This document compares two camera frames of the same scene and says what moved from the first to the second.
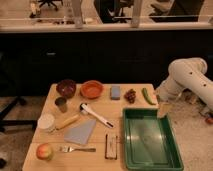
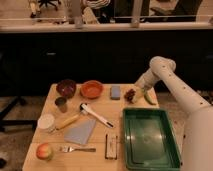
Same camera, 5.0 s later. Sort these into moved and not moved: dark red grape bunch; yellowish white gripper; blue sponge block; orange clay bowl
Moved: yellowish white gripper
Not moved: blue sponge block; orange clay bowl; dark red grape bunch
